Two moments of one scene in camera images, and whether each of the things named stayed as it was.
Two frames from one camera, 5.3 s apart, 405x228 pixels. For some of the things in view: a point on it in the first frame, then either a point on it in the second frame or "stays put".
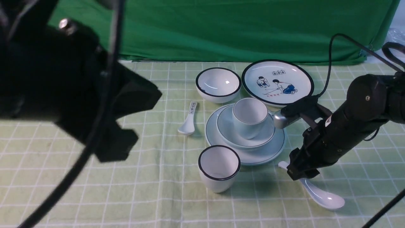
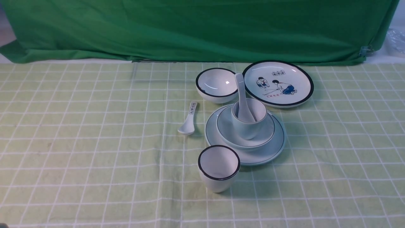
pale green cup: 249,114 stays put
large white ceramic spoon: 328,200 to 244,115
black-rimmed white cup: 218,164 stays put
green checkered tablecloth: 159,186 stays put
